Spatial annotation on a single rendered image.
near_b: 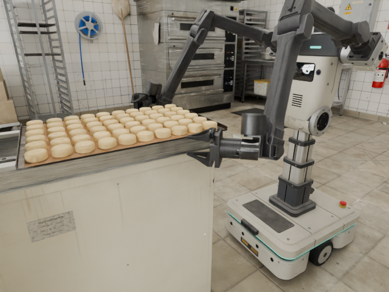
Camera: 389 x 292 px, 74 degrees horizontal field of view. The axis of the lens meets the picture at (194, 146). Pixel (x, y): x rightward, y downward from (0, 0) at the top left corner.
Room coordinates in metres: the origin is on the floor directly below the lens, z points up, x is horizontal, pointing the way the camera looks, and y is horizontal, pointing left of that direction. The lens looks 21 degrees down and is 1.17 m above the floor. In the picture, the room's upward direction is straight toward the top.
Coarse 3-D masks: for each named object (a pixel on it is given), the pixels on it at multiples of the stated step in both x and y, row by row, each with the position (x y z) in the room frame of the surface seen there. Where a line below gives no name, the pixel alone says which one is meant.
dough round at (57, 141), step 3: (57, 138) 0.69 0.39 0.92; (60, 138) 0.69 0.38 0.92; (63, 138) 0.69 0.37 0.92; (66, 138) 0.69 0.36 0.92; (51, 141) 0.66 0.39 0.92; (54, 141) 0.66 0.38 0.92; (57, 141) 0.66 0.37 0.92; (60, 141) 0.66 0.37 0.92; (63, 141) 0.66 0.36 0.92; (66, 141) 0.67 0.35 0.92; (69, 141) 0.68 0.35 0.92; (51, 144) 0.66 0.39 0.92; (54, 144) 0.65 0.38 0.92; (57, 144) 0.65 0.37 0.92; (69, 144) 0.67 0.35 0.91; (51, 147) 0.66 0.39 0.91
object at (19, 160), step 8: (192, 112) 1.03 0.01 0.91; (208, 120) 0.93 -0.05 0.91; (24, 128) 0.85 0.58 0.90; (224, 128) 0.85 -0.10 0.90; (24, 136) 0.77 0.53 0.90; (24, 144) 0.69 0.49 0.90; (152, 144) 0.70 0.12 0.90; (24, 152) 0.63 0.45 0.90; (104, 152) 0.63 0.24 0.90; (16, 160) 0.56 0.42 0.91; (64, 160) 0.58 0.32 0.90; (16, 168) 0.53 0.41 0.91; (24, 168) 0.54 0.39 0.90
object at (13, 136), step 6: (6, 132) 0.81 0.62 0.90; (12, 132) 0.81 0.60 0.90; (18, 132) 0.81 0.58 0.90; (0, 138) 0.79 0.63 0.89; (6, 138) 0.79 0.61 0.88; (12, 138) 0.80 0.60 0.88; (18, 138) 0.81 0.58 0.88; (0, 144) 0.78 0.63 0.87; (6, 144) 0.79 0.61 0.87; (12, 144) 0.80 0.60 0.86; (0, 150) 0.78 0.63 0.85; (6, 150) 0.79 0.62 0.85; (12, 150) 0.80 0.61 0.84
